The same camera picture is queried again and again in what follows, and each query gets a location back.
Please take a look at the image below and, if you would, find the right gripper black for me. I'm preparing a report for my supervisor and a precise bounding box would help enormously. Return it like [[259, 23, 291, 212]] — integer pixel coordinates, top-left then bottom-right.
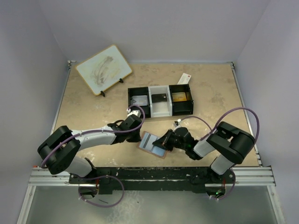
[[153, 128, 187, 151]]

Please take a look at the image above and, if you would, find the white card with portrait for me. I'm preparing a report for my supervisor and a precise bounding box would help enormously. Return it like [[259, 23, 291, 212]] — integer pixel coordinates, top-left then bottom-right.
[[131, 95, 148, 106]]

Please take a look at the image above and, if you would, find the light blue card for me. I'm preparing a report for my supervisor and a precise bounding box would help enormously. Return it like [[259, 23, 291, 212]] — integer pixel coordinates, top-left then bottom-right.
[[152, 146, 166, 157]]

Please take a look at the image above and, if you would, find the pink leather card holder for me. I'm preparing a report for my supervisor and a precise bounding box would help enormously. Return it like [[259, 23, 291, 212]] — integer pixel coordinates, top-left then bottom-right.
[[137, 131, 167, 159]]

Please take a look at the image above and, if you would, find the white card with grey stripe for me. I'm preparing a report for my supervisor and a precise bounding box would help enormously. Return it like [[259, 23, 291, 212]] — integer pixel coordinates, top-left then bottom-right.
[[139, 132, 159, 151]]

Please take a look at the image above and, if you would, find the black card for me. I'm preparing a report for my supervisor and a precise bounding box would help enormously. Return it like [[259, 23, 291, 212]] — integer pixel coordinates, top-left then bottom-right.
[[151, 93, 167, 103]]

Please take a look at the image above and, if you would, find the gold card from holder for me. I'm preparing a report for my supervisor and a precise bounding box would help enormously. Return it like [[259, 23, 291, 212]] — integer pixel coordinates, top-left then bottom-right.
[[172, 92, 187, 102]]

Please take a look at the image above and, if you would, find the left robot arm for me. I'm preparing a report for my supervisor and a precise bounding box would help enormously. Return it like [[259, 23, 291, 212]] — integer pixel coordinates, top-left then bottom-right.
[[37, 111, 144, 183]]

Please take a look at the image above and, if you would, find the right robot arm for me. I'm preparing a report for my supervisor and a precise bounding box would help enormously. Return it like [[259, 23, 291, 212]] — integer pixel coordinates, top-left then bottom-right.
[[153, 121, 256, 182]]

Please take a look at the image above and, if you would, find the black right plastic bin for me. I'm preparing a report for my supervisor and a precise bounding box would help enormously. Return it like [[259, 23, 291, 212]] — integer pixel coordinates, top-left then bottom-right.
[[169, 84, 194, 116]]

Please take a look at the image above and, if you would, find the white plastic bin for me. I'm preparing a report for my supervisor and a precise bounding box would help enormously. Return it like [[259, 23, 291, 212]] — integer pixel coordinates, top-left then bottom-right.
[[148, 85, 172, 118]]

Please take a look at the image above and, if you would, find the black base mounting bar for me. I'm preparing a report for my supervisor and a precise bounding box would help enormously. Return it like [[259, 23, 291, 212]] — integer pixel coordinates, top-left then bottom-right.
[[69, 167, 235, 195]]

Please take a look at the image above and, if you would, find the white red paper box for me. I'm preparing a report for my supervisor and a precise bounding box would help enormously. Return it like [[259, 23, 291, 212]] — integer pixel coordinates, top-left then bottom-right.
[[178, 73, 192, 84]]

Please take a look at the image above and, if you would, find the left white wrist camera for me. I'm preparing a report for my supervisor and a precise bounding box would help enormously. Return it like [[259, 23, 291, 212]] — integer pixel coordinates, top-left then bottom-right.
[[127, 109, 141, 119]]

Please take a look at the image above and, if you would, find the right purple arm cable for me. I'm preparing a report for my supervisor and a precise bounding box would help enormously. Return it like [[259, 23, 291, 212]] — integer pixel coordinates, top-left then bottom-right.
[[178, 106, 260, 168]]

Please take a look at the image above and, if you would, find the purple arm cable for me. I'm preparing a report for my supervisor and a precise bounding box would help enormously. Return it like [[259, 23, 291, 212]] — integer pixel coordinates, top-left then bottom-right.
[[178, 106, 260, 168], [40, 105, 146, 169]]

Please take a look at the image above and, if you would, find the whiteboard with yellow frame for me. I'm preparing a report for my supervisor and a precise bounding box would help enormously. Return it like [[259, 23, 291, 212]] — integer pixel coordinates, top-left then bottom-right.
[[75, 44, 133, 96]]

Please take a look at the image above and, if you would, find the purple base cable loop left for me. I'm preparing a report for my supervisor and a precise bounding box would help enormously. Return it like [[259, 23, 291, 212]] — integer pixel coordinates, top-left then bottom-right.
[[78, 175, 124, 208]]

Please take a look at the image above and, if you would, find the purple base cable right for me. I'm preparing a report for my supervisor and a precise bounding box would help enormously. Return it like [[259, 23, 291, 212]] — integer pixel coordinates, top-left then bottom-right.
[[209, 169, 236, 201]]

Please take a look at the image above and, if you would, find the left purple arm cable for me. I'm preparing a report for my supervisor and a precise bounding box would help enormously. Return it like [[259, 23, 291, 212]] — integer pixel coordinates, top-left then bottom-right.
[[40, 105, 146, 169]]

